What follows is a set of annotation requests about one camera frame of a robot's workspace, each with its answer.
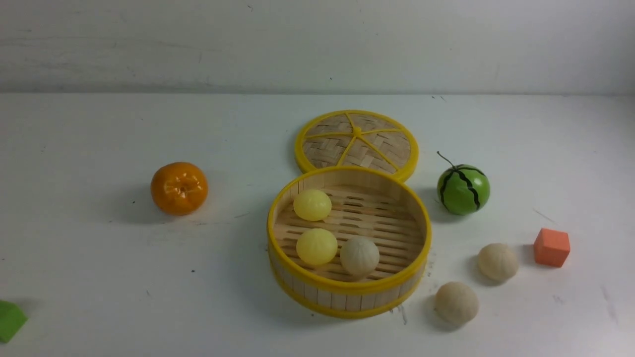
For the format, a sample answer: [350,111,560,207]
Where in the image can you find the woven bamboo steamer lid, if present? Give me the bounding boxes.
[293,110,419,181]

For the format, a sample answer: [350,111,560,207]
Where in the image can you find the orange toy tangerine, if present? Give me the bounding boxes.
[150,161,209,216]

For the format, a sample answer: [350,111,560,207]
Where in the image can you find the white bun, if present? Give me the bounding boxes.
[435,282,479,327]
[340,237,381,279]
[478,242,519,283]

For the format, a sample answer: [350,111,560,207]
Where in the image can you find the orange foam cube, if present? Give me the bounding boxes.
[533,228,570,268]

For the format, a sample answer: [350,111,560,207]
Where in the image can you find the bamboo steamer tray yellow rim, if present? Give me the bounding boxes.
[267,167,432,319]

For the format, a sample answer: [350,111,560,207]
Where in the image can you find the green toy watermelon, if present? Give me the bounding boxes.
[436,151,491,216]

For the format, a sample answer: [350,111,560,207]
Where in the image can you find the green foam block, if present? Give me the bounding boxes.
[0,300,28,344]

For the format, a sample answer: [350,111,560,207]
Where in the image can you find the yellow bun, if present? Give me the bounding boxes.
[293,189,332,222]
[296,228,338,266]

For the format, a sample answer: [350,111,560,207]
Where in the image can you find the white bun bottom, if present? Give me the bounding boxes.
[340,237,381,279]

